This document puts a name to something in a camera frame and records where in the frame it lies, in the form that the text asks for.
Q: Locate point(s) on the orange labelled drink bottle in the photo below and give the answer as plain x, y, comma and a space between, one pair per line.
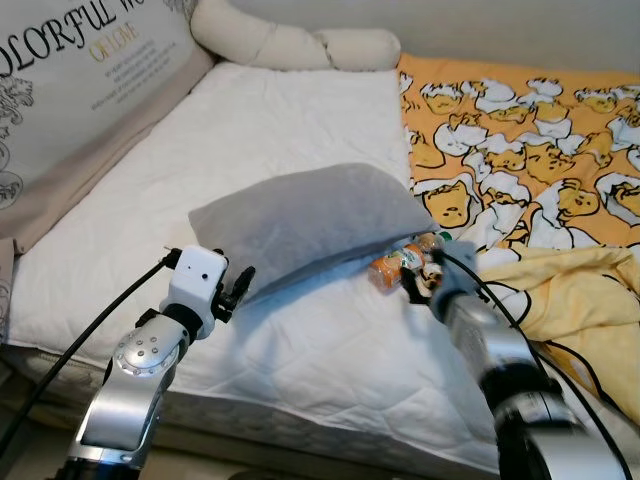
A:
385, 270

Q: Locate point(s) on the grey plush pillow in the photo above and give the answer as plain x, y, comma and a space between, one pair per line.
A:
300, 220

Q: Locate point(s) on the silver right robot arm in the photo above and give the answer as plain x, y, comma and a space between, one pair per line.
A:
490, 340

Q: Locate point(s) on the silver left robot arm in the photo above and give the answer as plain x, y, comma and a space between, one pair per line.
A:
130, 400

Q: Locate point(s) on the grey patterned mattress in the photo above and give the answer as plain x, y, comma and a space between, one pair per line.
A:
300, 425

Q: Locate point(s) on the white quilted mattress pad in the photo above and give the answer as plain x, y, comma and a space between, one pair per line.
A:
280, 120

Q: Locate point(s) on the orange yellow egg cartoon blanket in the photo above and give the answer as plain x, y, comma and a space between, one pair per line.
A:
520, 150

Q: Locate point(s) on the beige knotted bolster cushion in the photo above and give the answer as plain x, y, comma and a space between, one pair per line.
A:
250, 40

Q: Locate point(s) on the grey printed lettering pillow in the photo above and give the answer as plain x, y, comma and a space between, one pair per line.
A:
80, 80

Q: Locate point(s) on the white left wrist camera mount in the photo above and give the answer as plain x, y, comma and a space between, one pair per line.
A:
195, 275

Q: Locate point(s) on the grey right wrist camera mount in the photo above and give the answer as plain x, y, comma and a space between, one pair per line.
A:
460, 262

